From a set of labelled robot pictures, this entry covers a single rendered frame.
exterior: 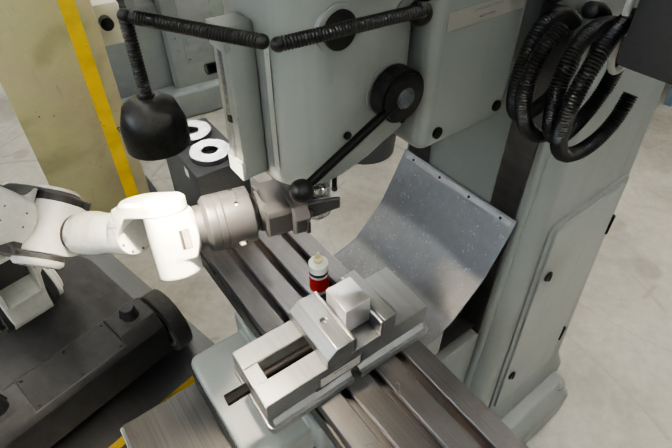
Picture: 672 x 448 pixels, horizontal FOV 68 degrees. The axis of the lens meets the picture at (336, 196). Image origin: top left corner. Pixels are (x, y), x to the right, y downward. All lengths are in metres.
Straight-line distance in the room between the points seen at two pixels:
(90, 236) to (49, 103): 1.65
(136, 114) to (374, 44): 0.28
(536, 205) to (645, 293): 1.67
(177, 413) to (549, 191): 0.88
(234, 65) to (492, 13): 0.34
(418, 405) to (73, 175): 2.09
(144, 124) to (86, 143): 2.03
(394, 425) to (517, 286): 0.44
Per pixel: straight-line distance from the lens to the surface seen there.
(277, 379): 0.87
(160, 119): 0.56
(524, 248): 1.09
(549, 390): 1.91
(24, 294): 1.51
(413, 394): 0.94
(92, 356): 1.52
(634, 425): 2.21
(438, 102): 0.70
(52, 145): 2.56
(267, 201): 0.76
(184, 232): 0.74
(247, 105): 0.63
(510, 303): 1.22
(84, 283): 1.73
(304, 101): 0.58
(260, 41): 0.45
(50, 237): 0.92
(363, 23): 0.48
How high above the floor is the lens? 1.75
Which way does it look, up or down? 40 degrees down
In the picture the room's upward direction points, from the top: straight up
